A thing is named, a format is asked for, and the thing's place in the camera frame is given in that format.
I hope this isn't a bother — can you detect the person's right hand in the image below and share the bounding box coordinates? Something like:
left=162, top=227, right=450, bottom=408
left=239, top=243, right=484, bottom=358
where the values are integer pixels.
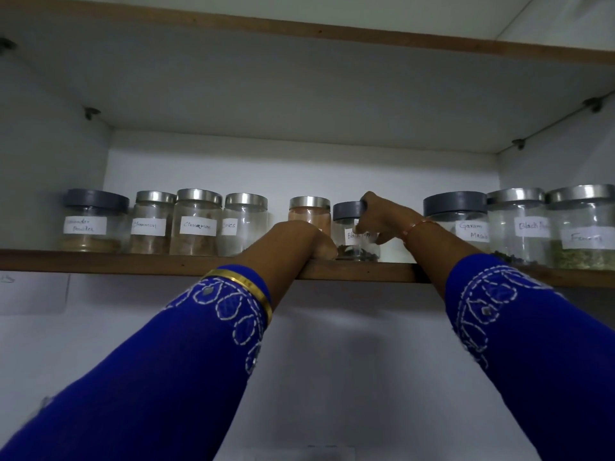
left=354, top=190, right=425, bottom=247

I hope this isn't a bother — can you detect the person's left hand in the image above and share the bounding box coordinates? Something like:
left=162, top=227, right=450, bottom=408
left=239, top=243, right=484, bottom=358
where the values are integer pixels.
left=247, top=220, right=339, bottom=267

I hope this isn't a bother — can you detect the red chilli powder jar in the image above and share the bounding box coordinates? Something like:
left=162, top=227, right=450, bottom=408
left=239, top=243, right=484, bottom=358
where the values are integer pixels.
left=288, top=196, right=332, bottom=237

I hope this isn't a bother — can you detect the black pepper jar grey lid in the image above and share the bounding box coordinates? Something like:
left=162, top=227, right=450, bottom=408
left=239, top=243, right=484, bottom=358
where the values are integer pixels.
left=332, top=201, right=381, bottom=263

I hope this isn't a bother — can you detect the garam masala jar grey lid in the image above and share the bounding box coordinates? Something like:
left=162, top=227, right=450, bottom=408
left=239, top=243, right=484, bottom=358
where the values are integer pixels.
left=422, top=191, right=492, bottom=254

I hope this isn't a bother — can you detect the steel-lid brown pods spice jar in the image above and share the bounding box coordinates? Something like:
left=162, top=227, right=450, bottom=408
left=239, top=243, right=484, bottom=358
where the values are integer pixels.
left=168, top=188, right=224, bottom=257

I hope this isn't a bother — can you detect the black pepper jar steel lid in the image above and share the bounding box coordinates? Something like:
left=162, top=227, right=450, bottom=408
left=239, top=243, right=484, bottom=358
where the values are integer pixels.
left=486, top=188, right=554, bottom=266

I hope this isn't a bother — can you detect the steel-lid cinnamon jar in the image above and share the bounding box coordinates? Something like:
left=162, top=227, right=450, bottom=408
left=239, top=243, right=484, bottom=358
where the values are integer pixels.
left=127, top=190, right=177, bottom=255

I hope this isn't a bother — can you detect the brown wooden cabinet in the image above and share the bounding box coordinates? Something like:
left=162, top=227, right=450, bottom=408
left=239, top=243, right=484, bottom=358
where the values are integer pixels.
left=0, top=0, right=615, bottom=289

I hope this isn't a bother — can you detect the fennel jar steel lid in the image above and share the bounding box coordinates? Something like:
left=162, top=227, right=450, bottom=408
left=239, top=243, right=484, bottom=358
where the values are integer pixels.
left=545, top=184, right=615, bottom=271

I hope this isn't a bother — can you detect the grey-lid coriander powder jar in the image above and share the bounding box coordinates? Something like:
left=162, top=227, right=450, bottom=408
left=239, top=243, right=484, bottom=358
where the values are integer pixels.
left=60, top=188, right=131, bottom=254

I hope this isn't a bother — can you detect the person's left forearm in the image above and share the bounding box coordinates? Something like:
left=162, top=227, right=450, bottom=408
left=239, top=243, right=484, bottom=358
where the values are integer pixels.
left=234, top=244, right=313, bottom=311

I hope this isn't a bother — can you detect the person's right forearm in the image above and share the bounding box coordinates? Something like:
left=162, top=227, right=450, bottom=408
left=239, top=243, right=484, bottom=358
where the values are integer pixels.
left=402, top=221, right=486, bottom=301

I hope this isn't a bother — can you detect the white cabinet shelf board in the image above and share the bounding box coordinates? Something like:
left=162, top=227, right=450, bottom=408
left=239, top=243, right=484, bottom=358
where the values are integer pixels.
left=0, top=0, right=615, bottom=154

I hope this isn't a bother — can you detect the gold bangle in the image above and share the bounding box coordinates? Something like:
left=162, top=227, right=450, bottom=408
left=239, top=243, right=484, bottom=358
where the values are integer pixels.
left=204, top=268, right=274, bottom=325

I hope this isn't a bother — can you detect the red beaded bracelet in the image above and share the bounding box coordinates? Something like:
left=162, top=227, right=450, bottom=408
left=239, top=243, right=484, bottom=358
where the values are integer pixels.
left=401, top=218, right=441, bottom=244

